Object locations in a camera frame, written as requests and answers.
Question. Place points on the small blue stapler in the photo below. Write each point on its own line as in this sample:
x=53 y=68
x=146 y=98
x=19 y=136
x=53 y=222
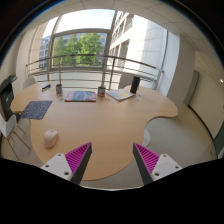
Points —
x=46 y=87

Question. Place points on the dark blue patterned mouse pad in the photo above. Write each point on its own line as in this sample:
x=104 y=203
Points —
x=36 y=109

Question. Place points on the white chair behind table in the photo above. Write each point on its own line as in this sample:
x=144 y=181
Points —
x=28 y=82

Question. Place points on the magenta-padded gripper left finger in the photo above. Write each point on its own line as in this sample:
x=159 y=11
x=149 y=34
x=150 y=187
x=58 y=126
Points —
x=70 y=166

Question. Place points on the pen holder cup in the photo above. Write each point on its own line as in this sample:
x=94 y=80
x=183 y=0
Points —
x=59 y=90

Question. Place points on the white chair wooden legs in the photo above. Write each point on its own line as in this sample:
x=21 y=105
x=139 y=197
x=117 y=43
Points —
x=8 y=129

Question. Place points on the grey chair behind table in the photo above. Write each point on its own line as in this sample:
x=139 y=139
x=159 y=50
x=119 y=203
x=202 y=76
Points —
x=125 y=80

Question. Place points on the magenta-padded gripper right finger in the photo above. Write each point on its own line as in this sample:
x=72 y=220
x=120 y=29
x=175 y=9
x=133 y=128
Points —
x=153 y=166

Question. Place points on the green door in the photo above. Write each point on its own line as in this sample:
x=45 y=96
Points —
x=192 y=88

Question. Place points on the red and blue book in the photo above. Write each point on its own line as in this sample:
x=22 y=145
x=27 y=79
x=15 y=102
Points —
x=80 y=96

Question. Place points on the dark printed mug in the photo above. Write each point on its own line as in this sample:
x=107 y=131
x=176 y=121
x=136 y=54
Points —
x=101 y=91

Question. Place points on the metal balcony railing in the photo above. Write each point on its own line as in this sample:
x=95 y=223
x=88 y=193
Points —
x=88 y=71

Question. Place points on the black cylindrical speaker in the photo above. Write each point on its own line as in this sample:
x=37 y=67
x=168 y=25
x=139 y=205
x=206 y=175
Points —
x=135 y=84

